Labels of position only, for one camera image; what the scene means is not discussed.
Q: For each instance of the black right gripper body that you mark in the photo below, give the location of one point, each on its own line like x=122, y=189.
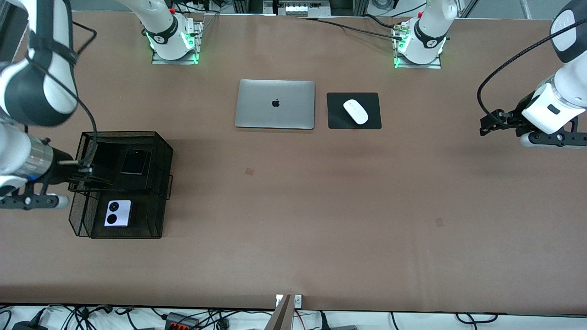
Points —
x=61, y=170

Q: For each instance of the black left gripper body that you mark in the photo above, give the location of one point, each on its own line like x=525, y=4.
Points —
x=508, y=120

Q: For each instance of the lavender phone with two lenses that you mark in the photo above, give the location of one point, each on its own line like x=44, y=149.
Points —
x=120, y=220

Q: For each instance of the black square folding phone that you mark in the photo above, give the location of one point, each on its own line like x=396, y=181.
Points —
x=136, y=162

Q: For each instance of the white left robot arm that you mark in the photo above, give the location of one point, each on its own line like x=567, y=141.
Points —
x=550, y=107

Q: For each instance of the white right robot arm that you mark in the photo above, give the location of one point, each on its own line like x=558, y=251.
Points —
x=13, y=146

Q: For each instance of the black mesh two-tier tray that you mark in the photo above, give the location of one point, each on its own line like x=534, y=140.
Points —
x=146, y=229

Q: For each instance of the white computer mouse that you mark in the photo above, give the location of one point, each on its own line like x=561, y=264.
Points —
x=355, y=111

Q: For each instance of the black mouse pad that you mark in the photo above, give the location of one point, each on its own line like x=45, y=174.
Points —
x=337, y=117

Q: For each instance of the black power adapter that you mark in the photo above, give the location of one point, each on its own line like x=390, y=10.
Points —
x=23, y=326

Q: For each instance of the black and red power strip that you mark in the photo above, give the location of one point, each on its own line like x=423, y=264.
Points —
x=181, y=323

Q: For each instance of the silver laptop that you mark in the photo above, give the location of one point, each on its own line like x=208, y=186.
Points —
x=257, y=110

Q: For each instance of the small white clamp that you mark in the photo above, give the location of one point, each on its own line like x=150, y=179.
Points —
x=298, y=301
x=279, y=301

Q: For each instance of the grey device with white plugs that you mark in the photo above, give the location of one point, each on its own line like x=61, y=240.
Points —
x=298, y=8

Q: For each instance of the grey flat box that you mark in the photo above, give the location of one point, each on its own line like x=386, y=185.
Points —
x=344, y=327

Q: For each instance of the black plug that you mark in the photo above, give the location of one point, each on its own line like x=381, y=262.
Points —
x=324, y=323

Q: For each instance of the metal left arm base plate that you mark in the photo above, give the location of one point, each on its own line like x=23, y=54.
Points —
x=433, y=65

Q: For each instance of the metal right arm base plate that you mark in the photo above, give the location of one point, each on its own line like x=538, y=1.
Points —
x=160, y=62

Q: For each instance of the wooden camera stand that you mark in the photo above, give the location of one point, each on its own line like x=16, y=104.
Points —
x=282, y=316

